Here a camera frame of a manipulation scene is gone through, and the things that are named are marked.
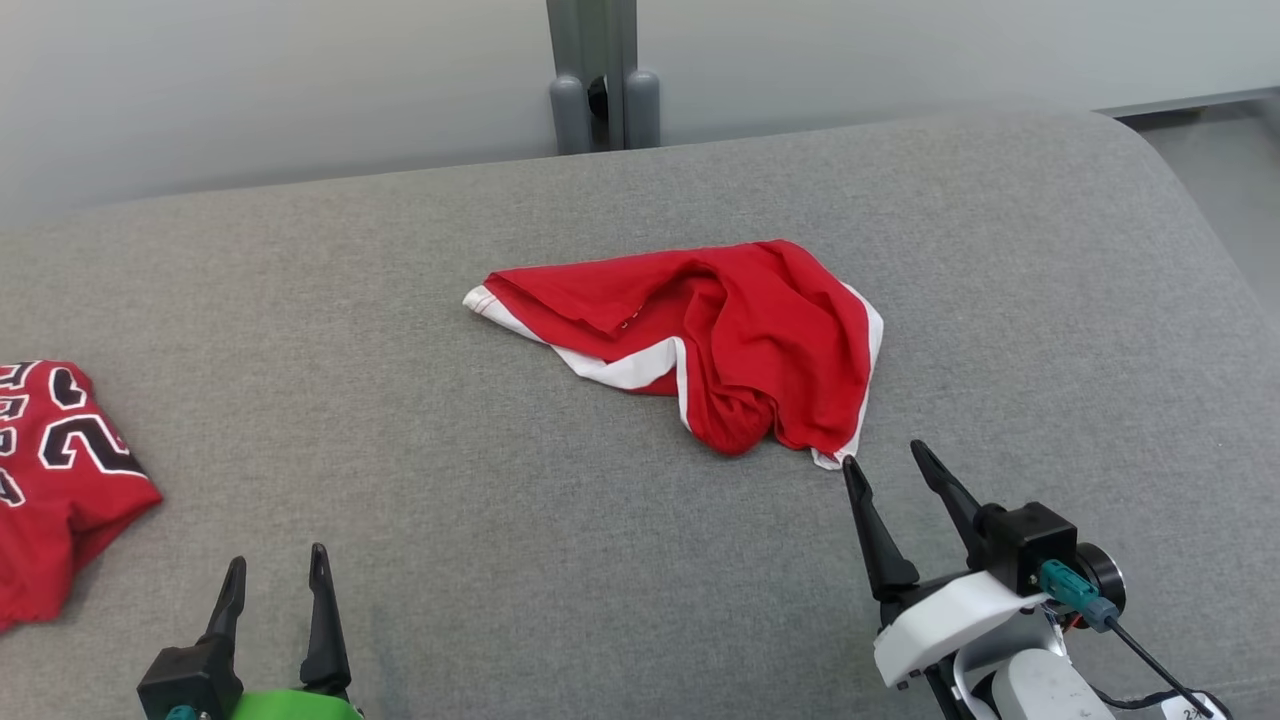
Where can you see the red shorts with white trim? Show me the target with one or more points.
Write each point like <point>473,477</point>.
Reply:
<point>760,330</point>

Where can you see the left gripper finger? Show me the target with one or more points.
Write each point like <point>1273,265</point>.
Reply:
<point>322,640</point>
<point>230,610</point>

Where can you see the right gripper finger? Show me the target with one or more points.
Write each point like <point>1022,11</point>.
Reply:
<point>950,495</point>
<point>880,550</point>

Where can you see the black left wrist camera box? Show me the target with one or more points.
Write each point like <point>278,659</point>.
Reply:
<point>190,680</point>

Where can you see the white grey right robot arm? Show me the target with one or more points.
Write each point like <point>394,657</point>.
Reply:
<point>1040,690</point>

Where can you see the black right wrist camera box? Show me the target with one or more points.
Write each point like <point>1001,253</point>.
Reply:
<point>1030,540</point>

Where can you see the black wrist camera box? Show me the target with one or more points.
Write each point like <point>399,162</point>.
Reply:
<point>1030,540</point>
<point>190,680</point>

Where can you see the grey metal post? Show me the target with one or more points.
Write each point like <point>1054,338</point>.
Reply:
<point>600,50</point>

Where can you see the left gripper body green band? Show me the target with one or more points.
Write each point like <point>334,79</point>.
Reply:
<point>290,708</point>

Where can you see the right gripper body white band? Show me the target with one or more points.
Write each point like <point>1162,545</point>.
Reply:
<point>950,620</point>

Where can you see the red Bulls basketball jersey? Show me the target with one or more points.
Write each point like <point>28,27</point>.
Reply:
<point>60,500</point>

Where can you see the grey fabric sofa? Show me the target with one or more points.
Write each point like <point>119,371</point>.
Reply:
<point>400,350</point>

